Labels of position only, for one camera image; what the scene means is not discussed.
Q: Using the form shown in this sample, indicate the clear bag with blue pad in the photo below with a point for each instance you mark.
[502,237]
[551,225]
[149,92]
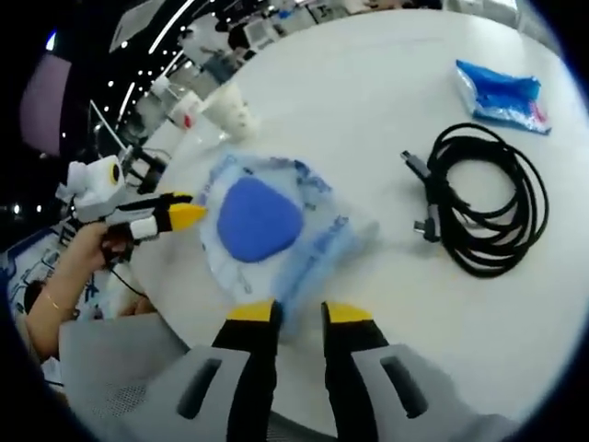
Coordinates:
[257,221]

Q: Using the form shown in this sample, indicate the white paper cup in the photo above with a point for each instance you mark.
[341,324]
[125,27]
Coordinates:
[232,112]

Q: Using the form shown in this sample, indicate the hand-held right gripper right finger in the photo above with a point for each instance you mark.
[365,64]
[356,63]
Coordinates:
[354,359]

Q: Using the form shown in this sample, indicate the grey chair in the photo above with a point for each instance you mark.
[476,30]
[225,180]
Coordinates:
[106,364]

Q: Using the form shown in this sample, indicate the person's left hand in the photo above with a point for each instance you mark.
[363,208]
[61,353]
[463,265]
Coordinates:
[87,246]

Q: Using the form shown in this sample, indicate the blue white poster board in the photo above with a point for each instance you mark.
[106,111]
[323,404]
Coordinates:
[18,269]

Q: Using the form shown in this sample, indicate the purple hanging screen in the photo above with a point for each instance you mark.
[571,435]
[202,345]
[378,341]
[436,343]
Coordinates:
[46,106]

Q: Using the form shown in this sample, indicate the blue plastic packet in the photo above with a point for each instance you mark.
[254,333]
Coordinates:
[497,96]

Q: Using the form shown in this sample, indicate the small clear packet pink label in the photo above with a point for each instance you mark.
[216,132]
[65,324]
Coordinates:
[184,112]

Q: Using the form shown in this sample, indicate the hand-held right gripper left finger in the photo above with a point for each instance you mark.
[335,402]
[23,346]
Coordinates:
[248,359]

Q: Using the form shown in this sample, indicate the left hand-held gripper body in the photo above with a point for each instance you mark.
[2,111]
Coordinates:
[96,189]

